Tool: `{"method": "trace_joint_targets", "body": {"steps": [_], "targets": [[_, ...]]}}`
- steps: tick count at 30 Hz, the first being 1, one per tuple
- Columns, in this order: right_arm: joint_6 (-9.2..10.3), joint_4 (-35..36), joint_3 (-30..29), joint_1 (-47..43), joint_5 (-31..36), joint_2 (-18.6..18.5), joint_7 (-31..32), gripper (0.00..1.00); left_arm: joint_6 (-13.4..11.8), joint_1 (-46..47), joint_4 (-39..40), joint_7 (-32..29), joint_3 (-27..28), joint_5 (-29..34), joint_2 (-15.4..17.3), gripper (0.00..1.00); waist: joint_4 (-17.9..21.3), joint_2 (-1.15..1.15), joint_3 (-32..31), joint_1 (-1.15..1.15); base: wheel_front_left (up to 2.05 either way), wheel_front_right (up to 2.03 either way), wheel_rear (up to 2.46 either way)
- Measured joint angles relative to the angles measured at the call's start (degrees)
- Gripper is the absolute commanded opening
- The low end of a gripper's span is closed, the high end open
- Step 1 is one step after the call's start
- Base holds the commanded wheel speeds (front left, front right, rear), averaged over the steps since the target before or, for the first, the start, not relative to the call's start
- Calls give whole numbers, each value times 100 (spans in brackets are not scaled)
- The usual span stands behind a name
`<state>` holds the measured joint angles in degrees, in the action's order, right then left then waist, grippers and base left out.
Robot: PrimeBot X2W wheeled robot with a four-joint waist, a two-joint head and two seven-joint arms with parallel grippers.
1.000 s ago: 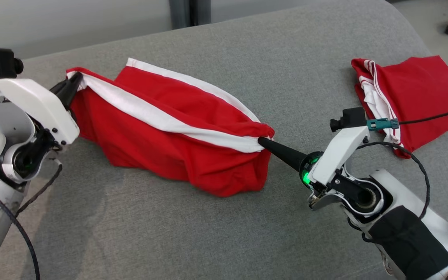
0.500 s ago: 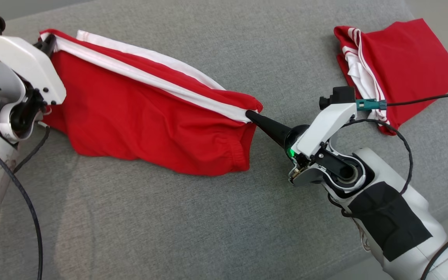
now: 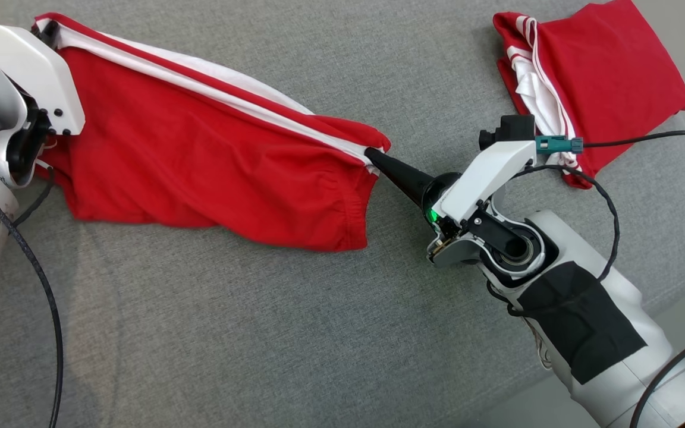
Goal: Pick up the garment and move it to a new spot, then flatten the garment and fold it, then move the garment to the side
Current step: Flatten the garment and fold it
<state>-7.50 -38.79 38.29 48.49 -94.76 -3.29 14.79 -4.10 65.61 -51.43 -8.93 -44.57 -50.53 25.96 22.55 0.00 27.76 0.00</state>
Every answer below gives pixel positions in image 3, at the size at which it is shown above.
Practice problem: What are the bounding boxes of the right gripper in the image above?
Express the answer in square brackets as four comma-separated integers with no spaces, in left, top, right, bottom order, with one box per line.
[365,140,538,266]

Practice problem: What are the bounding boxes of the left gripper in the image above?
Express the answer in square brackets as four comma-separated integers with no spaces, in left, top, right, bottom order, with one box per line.
[0,20,86,136]

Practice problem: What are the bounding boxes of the red white-striped shorts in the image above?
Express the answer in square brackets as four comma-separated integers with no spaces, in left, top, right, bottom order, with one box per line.
[32,12,392,252]

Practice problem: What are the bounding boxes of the red number 23 jersey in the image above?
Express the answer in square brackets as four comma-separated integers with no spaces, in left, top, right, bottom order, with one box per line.
[493,0,685,190]

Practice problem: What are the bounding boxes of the grey fabric sofa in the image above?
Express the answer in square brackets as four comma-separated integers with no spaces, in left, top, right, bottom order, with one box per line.
[0,0,685,428]

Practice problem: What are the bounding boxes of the teal cable connector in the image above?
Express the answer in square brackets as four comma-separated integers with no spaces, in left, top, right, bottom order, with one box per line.
[535,136,584,155]

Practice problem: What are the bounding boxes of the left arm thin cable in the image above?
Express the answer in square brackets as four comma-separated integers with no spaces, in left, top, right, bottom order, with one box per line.
[12,166,56,228]

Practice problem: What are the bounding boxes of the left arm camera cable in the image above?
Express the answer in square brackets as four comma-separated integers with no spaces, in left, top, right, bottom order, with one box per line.
[0,168,64,428]

